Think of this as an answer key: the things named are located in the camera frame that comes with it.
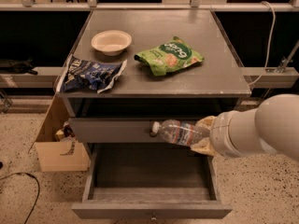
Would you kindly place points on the clear plastic water bottle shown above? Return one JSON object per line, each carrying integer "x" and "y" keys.
{"x": 179, "y": 133}

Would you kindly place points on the cardboard box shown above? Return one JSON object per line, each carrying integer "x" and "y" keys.
{"x": 57, "y": 151}

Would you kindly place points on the blue chip bag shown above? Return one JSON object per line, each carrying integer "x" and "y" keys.
{"x": 98, "y": 77}

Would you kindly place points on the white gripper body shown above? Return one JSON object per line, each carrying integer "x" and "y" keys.
{"x": 220, "y": 133}

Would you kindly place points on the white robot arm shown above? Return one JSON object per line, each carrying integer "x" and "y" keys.
{"x": 271, "y": 128}

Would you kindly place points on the green snack bag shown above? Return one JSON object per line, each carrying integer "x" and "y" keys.
{"x": 169, "y": 57}

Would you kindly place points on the open bottom grey drawer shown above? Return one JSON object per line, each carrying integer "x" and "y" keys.
{"x": 150, "y": 181}

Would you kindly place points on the metal railing frame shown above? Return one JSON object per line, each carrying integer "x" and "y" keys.
{"x": 47, "y": 5}

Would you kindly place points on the grey wooden drawer cabinet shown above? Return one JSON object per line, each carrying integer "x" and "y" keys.
{"x": 188, "y": 94}

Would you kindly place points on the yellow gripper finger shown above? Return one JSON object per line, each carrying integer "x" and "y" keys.
{"x": 206, "y": 122}
{"x": 204, "y": 147}

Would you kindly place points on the white paper bowl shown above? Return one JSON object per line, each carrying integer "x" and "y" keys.
{"x": 111, "y": 42}

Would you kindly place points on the closed upper grey drawer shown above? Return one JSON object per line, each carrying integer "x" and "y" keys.
{"x": 109, "y": 130}

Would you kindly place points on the black object on ledge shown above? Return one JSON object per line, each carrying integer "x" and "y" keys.
{"x": 8, "y": 66}

